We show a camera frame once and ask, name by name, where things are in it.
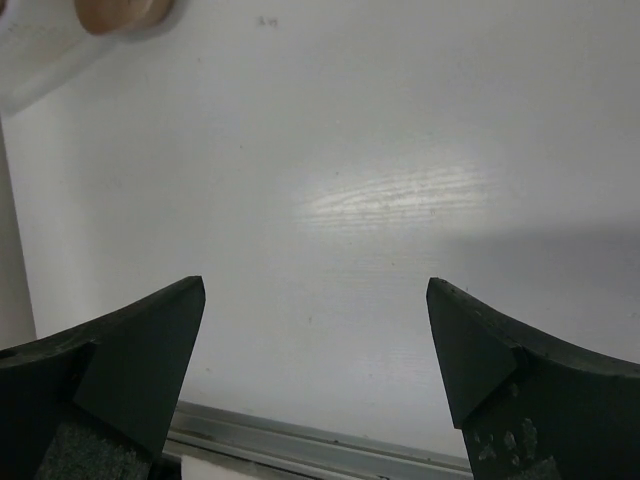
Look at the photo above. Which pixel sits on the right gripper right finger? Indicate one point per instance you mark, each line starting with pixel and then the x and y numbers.
pixel 529 405

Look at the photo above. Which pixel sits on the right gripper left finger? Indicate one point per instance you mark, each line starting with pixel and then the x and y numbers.
pixel 96 401

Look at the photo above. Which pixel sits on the brown plate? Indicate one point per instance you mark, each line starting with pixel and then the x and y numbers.
pixel 106 17

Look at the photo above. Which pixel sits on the white plastic bin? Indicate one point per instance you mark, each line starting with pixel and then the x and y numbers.
pixel 43 45

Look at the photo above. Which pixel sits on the aluminium rail frame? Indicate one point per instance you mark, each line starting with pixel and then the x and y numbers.
pixel 207 433

